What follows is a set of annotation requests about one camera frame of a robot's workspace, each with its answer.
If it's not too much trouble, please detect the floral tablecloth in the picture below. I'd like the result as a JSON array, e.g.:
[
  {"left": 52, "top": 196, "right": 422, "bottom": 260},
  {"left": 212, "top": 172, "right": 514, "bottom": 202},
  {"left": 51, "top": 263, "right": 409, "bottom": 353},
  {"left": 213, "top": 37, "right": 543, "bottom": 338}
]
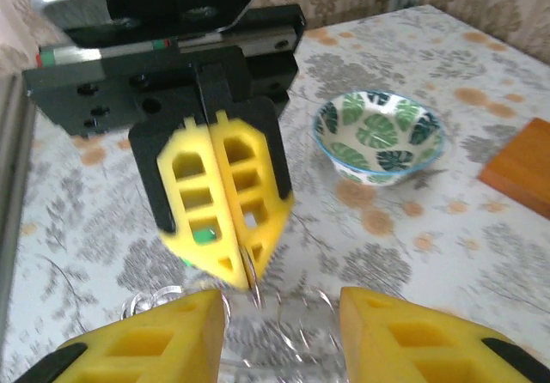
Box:
[{"left": 0, "top": 4, "right": 550, "bottom": 383}]

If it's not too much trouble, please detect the green key tag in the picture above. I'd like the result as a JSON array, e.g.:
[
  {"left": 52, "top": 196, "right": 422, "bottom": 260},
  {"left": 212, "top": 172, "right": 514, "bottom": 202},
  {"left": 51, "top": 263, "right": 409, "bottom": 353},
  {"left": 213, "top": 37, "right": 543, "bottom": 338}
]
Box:
[{"left": 182, "top": 226, "right": 220, "bottom": 269}]

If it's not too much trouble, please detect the green leaf pattern bowl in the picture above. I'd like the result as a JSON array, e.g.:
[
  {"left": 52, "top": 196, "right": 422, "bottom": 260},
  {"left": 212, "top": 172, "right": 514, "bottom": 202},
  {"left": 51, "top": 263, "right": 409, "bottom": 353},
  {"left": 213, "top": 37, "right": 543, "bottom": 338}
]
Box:
[{"left": 312, "top": 89, "right": 446, "bottom": 187}]

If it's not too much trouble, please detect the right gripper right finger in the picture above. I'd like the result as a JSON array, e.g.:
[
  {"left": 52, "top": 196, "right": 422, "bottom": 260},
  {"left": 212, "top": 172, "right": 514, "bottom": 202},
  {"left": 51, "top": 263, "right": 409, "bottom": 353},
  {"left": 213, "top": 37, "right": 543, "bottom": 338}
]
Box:
[{"left": 339, "top": 286, "right": 550, "bottom": 383}]

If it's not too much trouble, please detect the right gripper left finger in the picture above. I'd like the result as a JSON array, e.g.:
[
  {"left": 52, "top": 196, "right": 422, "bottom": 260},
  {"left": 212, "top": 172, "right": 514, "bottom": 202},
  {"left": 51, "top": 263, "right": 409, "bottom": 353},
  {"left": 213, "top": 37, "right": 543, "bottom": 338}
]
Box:
[{"left": 12, "top": 288, "right": 227, "bottom": 383}]

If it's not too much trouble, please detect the aluminium table side rail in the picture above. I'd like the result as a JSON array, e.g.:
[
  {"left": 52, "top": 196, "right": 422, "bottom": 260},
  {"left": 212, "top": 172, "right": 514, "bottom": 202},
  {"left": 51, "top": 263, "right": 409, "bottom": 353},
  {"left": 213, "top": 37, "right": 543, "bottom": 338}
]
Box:
[{"left": 0, "top": 73, "right": 36, "bottom": 341}]

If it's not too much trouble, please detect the gold wire stand wooden base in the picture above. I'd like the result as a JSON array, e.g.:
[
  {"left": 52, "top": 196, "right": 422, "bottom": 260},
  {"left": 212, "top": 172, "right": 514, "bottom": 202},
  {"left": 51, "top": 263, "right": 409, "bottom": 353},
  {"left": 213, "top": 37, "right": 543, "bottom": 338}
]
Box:
[{"left": 479, "top": 117, "right": 550, "bottom": 222}]

